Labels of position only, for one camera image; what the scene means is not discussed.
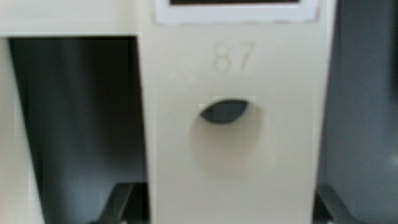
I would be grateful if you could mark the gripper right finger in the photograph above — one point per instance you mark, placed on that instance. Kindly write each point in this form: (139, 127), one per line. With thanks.
(329, 210)

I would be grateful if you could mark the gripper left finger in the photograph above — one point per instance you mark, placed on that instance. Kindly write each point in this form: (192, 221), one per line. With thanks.
(112, 215)

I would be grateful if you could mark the white chair back frame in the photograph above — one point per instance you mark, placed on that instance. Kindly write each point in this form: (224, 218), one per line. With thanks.
(233, 59)

